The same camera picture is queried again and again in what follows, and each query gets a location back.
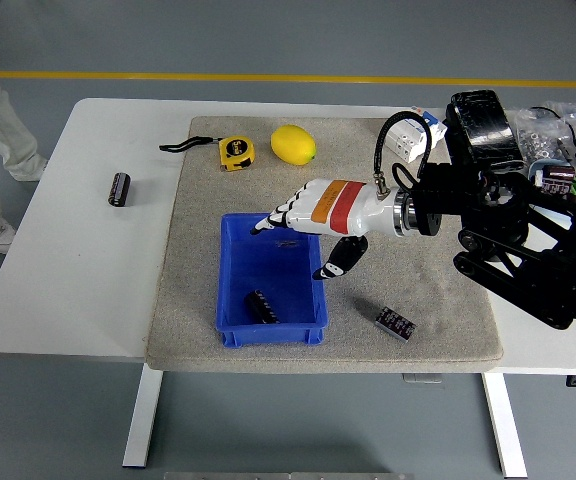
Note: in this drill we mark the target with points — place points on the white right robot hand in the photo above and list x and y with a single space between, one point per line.
338 210

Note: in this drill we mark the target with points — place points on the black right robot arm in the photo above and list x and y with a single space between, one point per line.
518 215

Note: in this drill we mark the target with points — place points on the blue plastic box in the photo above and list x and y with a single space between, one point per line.
268 270

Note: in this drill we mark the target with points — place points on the black cylindrical battery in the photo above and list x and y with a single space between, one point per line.
119 189

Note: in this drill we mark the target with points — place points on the yellow lemon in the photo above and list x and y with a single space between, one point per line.
292 144

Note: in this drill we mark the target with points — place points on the grey-brown mat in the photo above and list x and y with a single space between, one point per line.
393 280

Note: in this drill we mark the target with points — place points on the white circuit breaker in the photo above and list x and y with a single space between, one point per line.
408 135

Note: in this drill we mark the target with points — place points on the yellow tape measure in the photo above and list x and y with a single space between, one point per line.
237 153

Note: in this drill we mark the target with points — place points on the black wrapped case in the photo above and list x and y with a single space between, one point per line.
485 125

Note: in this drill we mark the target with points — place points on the clear bag of metal nuts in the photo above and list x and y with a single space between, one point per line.
540 140

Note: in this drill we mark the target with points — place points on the white table leg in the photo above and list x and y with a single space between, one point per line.
505 425
142 420

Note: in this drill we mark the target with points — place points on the grey under-table bracket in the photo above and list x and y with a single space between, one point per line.
422 378

